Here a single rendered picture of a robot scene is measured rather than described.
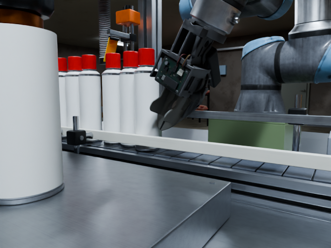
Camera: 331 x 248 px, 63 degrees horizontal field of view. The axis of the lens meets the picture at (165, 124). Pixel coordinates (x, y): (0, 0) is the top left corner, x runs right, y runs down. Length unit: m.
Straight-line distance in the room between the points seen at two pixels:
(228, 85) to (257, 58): 8.86
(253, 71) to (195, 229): 0.60
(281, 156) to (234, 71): 9.21
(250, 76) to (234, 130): 0.16
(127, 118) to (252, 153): 0.27
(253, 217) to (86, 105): 0.43
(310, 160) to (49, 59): 0.35
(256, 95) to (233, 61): 8.85
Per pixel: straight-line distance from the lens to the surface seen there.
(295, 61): 0.78
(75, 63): 0.71
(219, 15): 0.46
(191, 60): 0.46
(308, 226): 0.41
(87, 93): 0.66
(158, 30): 0.75
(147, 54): 0.55
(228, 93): 9.66
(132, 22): 0.70
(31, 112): 0.32
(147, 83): 0.54
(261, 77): 0.82
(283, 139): 0.78
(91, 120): 0.66
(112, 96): 0.61
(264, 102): 0.81
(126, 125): 0.58
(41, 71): 0.33
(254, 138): 0.80
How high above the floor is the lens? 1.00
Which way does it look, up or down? 7 degrees down
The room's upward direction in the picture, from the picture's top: straight up
